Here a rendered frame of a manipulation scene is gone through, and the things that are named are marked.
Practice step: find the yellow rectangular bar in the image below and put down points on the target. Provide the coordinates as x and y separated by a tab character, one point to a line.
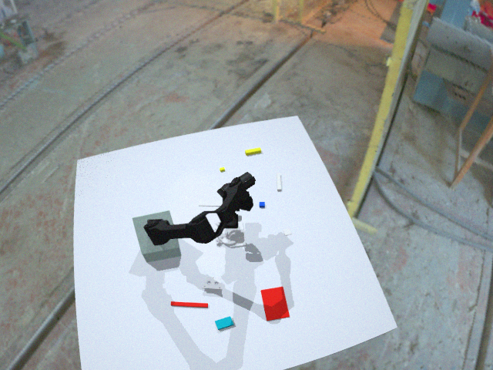
253	151

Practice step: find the teal rectangular block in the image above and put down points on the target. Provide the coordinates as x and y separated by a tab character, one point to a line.
224	323

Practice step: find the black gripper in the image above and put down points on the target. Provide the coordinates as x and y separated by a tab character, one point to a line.
233	223

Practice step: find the red flat bar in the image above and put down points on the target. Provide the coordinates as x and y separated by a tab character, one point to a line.
192	305

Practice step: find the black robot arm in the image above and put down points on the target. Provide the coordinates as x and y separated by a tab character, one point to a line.
199	229

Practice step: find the red rectangular plate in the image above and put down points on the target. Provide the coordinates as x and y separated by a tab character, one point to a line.
274	303

